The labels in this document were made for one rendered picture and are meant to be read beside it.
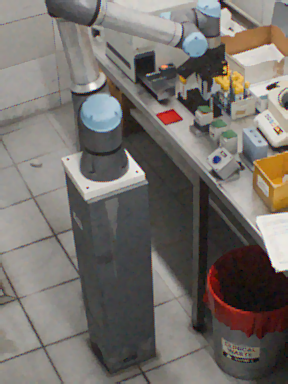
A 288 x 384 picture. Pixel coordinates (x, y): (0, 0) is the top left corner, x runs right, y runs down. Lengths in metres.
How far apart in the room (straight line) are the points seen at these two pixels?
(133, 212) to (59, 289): 0.95
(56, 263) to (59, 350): 0.51
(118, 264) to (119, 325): 0.31
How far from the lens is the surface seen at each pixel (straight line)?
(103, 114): 2.23
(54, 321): 3.15
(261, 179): 2.27
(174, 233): 3.48
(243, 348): 2.74
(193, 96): 2.72
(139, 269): 2.59
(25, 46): 4.12
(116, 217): 2.40
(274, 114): 2.55
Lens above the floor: 2.37
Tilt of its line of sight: 40 degrees down
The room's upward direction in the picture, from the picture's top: 3 degrees counter-clockwise
